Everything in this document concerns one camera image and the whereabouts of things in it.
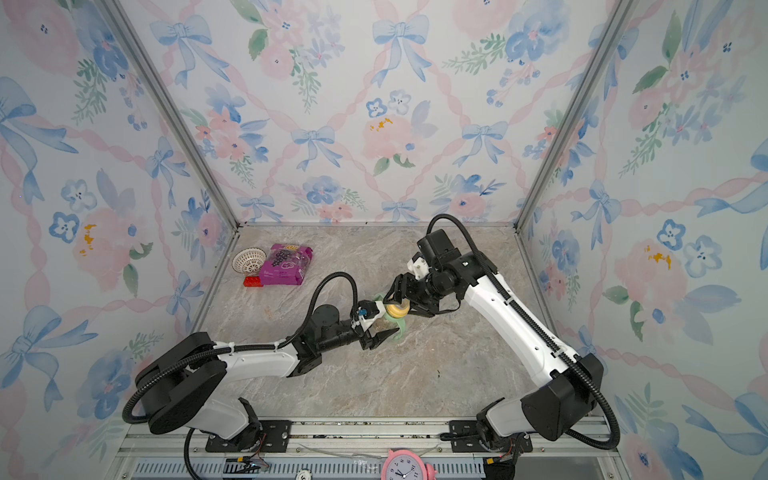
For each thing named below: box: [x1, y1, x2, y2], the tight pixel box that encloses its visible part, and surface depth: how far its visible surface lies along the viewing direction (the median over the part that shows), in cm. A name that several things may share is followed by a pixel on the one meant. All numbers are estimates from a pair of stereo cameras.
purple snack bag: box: [260, 243, 314, 285], surface depth 102 cm
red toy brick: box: [243, 276, 264, 287], surface depth 103 cm
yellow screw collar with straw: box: [385, 298, 410, 318], surface depth 71 cm
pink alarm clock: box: [381, 449, 438, 480], surface depth 69 cm
